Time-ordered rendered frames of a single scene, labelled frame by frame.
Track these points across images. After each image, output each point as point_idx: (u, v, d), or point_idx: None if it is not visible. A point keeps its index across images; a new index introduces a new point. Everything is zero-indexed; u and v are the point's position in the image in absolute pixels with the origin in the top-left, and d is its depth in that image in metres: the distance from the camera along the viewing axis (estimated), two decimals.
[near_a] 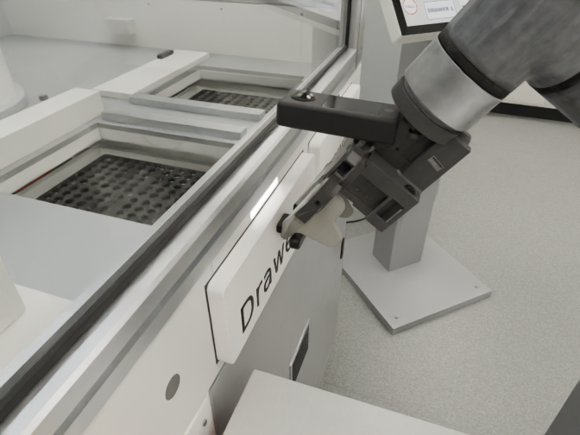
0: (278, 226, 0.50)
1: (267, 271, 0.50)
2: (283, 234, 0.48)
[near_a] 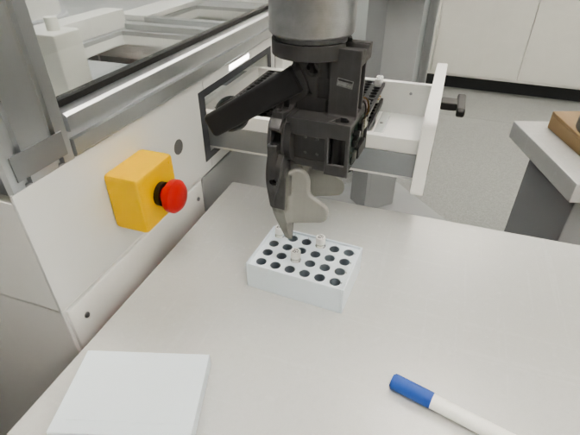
0: (443, 104, 0.66)
1: None
2: (283, 232, 0.48)
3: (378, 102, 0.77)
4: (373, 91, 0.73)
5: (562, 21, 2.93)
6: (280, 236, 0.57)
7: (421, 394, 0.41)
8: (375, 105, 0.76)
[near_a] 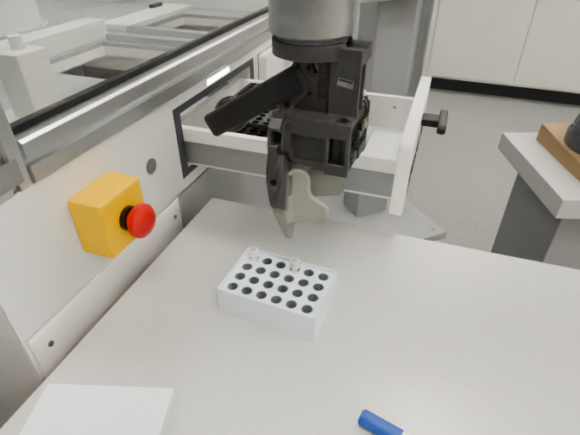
0: (424, 120, 0.64)
1: (414, 155, 0.65)
2: (283, 232, 0.48)
3: None
4: None
5: (558, 24, 2.92)
6: (254, 258, 0.56)
7: (389, 432, 0.39)
8: None
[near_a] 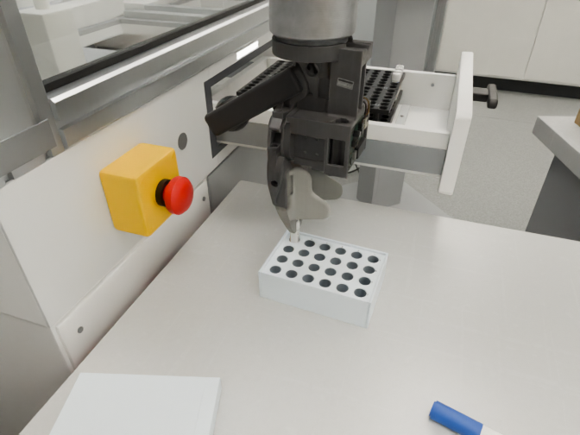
0: (472, 93, 0.60)
1: None
2: (286, 228, 0.49)
3: (398, 94, 0.71)
4: (394, 82, 0.67)
5: (570, 17, 2.87)
6: None
7: (468, 426, 0.35)
8: None
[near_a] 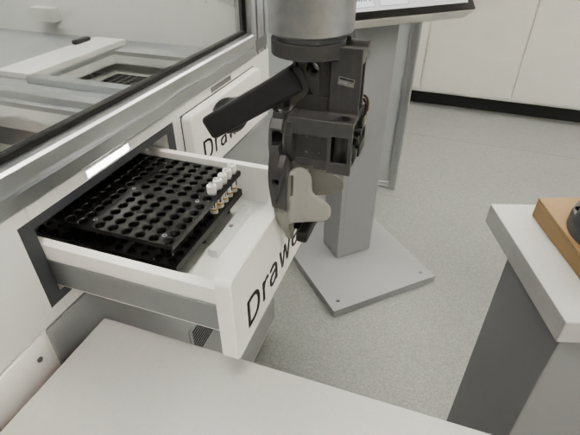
0: None
1: (274, 265, 0.49)
2: (284, 233, 0.48)
3: (231, 196, 0.60)
4: None
5: (558, 38, 2.74)
6: (209, 190, 0.56)
7: None
8: (223, 203, 0.59)
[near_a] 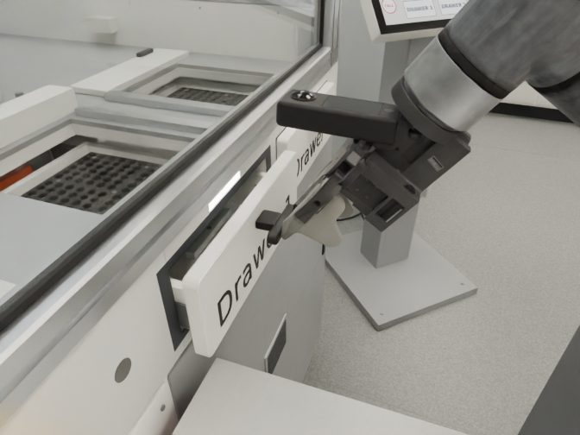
0: (257, 222, 0.51)
1: (247, 267, 0.51)
2: (283, 234, 0.48)
3: None
4: None
5: None
6: None
7: None
8: None
